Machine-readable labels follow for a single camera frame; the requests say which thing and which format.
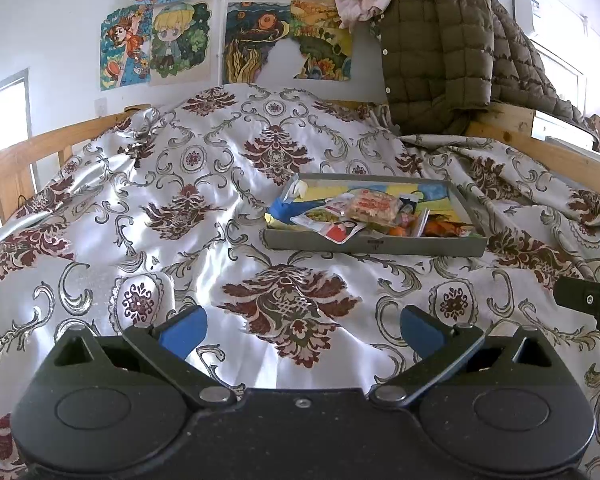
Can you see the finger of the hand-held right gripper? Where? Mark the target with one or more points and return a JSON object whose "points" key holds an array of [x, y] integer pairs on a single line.
{"points": [[577, 295]]}

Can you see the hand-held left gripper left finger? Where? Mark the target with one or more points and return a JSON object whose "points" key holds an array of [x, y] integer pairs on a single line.
{"points": [[182, 330]]}

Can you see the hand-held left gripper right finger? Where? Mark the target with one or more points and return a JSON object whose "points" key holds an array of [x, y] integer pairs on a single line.
{"points": [[422, 332]]}

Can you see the grey tray with cartoon print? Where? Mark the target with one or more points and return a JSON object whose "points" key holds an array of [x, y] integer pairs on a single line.
{"points": [[380, 247]]}

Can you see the orange snack packet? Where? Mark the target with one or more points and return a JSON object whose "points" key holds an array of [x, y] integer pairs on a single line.
{"points": [[442, 228]]}

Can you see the clear packet of colourful candy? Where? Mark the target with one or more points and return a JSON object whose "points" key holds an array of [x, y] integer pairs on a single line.
{"points": [[405, 225]]}

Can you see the red and white snack packet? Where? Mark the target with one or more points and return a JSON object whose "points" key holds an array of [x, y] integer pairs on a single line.
{"points": [[345, 232]]}

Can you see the clear noodle snack packet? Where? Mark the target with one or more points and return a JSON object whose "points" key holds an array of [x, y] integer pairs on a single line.
{"points": [[372, 206]]}

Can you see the green and white snack packet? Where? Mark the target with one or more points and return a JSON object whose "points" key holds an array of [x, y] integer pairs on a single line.
{"points": [[312, 217]]}

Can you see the floral satin blanket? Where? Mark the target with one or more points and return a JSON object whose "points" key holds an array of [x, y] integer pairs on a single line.
{"points": [[130, 210]]}

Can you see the white paper scrap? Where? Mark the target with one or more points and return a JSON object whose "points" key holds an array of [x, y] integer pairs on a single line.
{"points": [[297, 190]]}

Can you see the white framed window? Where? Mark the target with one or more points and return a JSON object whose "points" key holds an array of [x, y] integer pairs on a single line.
{"points": [[560, 75], [0, 120]]}

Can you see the olive quilted jacket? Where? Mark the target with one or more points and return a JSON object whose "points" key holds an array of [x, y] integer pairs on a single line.
{"points": [[430, 60]]}

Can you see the white air conditioner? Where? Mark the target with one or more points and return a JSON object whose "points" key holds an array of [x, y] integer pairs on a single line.
{"points": [[526, 15]]}

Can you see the red-haired girl blue poster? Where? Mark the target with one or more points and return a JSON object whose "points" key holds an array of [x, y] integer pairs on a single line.
{"points": [[125, 50]]}

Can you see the wooden bed frame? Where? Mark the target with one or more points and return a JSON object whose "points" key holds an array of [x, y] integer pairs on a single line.
{"points": [[10, 160]]}

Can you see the blond figure wall poster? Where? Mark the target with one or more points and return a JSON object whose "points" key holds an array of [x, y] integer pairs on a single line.
{"points": [[180, 40]]}

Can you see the dark swirly wall poster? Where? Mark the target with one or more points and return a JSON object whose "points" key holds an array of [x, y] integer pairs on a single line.
{"points": [[255, 40]]}

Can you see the orange landscape wall poster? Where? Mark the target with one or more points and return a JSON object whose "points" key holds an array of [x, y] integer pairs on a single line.
{"points": [[322, 40]]}

